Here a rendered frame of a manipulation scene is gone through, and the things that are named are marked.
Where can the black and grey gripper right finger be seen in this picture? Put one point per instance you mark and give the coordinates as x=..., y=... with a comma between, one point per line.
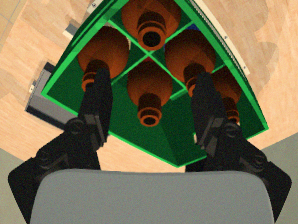
x=222, y=140

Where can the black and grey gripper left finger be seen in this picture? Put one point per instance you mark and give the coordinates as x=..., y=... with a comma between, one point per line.
x=77, y=145

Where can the dark green crate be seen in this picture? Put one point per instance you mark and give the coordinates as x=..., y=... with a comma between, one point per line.
x=172, y=139

